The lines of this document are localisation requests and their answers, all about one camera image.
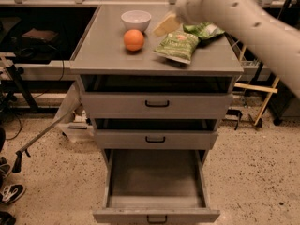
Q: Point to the wooden easel frame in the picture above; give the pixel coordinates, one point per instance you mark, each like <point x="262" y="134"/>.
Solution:
<point x="252" y="85"/>

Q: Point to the metal rod with black foot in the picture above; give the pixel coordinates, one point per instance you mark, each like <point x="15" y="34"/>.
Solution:
<point x="17" y="167"/>

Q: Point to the white ceramic bowl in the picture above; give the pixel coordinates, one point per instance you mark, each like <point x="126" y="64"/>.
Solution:
<point x="136" y="19"/>

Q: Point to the orange fruit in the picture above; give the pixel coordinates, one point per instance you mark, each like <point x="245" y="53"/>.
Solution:
<point x="133" y="40"/>

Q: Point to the green chip bag rear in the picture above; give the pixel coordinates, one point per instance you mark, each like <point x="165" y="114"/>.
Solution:
<point x="204" y="30"/>

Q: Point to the grey drawer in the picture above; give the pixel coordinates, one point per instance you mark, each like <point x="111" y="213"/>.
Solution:
<point x="157" y="106"/>
<point x="155" y="139"/>
<point x="155" y="187"/>

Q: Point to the green chip bag front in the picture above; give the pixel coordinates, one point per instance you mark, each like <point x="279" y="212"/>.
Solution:
<point x="178" y="46"/>

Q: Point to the black white sneaker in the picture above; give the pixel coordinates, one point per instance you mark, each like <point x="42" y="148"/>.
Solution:
<point x="11" y="193"/>

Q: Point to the black shoe at corner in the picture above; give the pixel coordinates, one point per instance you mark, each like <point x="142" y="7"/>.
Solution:
<point x="7" y="219"/>

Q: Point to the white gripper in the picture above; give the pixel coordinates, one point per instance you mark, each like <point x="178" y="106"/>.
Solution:
<point x="191" y="7"/>

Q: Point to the grey top drawer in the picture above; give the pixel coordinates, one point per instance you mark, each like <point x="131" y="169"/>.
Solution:
<point x="157" y="106"/>

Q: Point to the grey bottom drawer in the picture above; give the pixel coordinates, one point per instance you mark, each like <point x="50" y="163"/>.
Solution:
<point x="155" y="187"/>

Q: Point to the green chip bag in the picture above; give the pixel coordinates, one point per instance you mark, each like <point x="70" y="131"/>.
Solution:
<point x="178" y="46"/>
<point x="204" y="30"/>

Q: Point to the dark box on shelf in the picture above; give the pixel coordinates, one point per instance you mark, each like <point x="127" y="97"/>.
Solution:
<point x="40" y="36"/>

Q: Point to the grey middle drawer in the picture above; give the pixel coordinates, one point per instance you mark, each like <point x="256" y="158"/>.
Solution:
<point x="155" y="139"/>

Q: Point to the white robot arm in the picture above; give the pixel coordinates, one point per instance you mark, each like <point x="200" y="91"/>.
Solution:
<point x="274" y="42"/>

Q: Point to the grey drawer cabinet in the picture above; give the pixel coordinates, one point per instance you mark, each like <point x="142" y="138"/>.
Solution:
<point x="104" y="65"/>

